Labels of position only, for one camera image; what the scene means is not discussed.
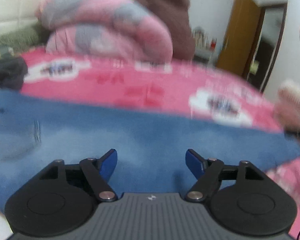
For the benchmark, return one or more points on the pink floral bed blanket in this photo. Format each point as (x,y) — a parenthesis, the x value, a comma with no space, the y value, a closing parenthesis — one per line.
(179,88)

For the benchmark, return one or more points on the light pink folded blanket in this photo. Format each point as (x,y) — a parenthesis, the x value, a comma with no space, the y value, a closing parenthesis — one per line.
(287,115)

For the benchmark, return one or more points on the green floral pillow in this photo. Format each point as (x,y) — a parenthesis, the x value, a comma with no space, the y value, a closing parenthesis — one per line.
(23,39)

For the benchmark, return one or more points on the brown wooden door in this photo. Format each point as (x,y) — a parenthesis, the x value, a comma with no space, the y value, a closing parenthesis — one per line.
(252,41)

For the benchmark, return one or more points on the blue denim jeans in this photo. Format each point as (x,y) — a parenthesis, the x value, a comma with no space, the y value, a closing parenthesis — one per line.
(151,147)

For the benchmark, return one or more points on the cluttered white shelf desk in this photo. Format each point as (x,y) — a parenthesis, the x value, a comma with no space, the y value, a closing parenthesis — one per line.
(202,51)

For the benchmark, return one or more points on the black crumpled garment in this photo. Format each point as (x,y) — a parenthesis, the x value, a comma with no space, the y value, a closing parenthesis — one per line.
(12,73)

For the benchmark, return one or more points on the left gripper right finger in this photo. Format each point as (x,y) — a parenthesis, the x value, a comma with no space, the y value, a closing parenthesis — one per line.
(207,172)

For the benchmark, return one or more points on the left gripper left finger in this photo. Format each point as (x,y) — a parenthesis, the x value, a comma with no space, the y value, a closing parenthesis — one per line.
(98,172)

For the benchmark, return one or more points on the person in mauve jacket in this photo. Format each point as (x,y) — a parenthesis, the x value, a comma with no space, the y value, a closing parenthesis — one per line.
(175,14)

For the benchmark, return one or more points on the pink grey folded duvet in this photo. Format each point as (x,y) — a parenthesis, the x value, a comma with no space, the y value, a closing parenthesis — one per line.
(106,28)

